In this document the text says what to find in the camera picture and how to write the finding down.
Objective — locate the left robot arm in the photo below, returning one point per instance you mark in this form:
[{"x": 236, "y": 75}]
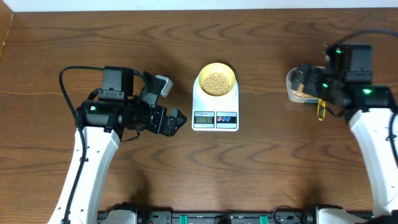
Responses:
[{"x": 126, "y": 100}]

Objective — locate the soybeans in bowl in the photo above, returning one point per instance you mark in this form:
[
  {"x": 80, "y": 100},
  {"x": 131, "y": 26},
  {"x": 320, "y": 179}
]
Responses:
[{"x": 216, "y": 84}]

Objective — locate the soybeans pile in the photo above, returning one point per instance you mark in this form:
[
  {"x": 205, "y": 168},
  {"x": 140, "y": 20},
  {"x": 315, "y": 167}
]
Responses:
[{"x": 300, "y": 93}]

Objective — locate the clear plastic container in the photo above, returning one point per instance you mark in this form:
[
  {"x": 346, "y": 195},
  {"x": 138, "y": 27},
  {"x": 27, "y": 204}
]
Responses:
[{"x": 295, "y": 99}]

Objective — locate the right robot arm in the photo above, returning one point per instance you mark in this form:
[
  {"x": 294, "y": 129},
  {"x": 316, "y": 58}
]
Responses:
[{"x": 370, "y": 110}]

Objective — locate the pale yellow bowl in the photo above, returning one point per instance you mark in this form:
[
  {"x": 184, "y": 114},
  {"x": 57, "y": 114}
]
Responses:
[{"x": 217, "y": 67}]

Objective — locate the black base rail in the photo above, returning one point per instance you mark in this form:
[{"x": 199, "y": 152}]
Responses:
[{"x": 129, "y": 213}]

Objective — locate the yellow measuring scoop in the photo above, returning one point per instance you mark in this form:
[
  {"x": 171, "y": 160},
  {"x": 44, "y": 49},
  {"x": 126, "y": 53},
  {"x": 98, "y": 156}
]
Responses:
[{"x": 321, "y": 109}]

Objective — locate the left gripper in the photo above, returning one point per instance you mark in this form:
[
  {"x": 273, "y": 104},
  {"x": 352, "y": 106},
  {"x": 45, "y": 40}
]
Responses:
[{"x": 167, "y": 127}]

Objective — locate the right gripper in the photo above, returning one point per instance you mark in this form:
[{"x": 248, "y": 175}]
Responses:
[{"x": 314, "y": 73}]

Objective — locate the white digital kitchen scale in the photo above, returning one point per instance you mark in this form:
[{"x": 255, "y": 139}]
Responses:
[{"x": 215, "y": 113}]

